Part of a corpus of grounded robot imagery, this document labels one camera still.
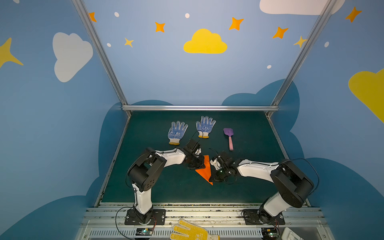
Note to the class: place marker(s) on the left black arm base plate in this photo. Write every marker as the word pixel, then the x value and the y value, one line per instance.
pixel 157 216

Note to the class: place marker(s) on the green circuit board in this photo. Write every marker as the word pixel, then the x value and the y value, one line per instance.
pixel 269 234
pixel 144 232

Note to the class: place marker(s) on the purple pink spatula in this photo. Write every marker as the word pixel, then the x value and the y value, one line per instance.
pixel 229 133

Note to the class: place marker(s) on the orange square paper sheet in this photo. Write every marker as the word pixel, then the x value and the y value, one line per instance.
pixel 206 171

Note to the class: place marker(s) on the right green circuit board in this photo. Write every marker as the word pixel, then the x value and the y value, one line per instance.
pixel 269 234

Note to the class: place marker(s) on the right blue dotted work glove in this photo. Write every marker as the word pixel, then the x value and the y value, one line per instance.
pixel 205 126

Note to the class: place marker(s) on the right aluminium frame post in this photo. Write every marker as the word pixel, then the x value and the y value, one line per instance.
pixel 304 52

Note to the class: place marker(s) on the aluminium frame post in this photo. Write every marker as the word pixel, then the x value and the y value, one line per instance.
pixel 91 30
pixel 304 52

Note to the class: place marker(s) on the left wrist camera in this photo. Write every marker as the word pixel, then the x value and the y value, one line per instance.
pixel 198 151

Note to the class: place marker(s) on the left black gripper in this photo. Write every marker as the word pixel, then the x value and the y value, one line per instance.
pixel 197 161

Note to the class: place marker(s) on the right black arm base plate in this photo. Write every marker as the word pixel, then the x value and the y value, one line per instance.
pixel 261 217

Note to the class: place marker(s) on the white plastic object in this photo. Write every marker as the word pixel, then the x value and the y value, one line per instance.
pixel 289 234

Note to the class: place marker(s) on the left blue dotted work glove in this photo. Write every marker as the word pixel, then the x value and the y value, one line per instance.
pixel 177 132

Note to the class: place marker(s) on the left green circuit board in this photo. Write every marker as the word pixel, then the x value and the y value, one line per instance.
pixel 144 232

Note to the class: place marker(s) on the yellow dotted work glove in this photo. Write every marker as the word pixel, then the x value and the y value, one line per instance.
pixel 185 230

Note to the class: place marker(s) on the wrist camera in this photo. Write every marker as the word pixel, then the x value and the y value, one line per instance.
pixel 198 151
pixel 216 164

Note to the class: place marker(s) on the left aluminium frame post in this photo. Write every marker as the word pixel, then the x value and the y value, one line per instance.
pixel 91 30

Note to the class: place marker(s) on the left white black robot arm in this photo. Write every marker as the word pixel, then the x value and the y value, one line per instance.
pixel 146 170

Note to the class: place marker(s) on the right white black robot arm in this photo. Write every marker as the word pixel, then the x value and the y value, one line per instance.
pixel 292 184

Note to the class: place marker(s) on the aluminium rear frame bar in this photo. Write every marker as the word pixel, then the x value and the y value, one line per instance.
pixel 200 108

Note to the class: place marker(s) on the blue dotted work glove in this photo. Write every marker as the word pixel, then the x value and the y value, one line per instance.
pixel 205 126
pixel 177 132

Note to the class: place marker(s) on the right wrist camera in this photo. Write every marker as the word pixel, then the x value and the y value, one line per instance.
pixel 216 164

